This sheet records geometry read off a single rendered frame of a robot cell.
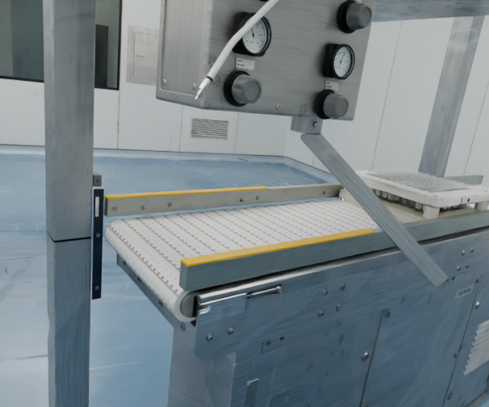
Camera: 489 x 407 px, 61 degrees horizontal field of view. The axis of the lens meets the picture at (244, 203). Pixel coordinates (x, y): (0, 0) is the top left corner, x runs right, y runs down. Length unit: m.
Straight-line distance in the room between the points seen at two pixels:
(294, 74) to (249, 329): 0.33
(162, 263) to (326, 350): 0.40
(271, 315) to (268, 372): 0.17
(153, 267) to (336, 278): 0.28
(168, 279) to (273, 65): 0.28
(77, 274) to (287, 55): 0.50
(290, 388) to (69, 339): 0.40
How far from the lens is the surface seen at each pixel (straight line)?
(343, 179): 0.57
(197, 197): 0.77
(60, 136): 0.68
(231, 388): 0.70
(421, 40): 4.87
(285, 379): 0.79
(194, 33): 0.42
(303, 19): 0.46
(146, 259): 0.59
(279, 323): 0.62
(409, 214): 0.92
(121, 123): 5.71
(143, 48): 5.68
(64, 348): 0.82
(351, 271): 0.69
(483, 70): 4.35
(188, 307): 0.51
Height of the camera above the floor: 1.08
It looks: 16 degrees down
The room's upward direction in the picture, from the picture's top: 7 degrees clockwise
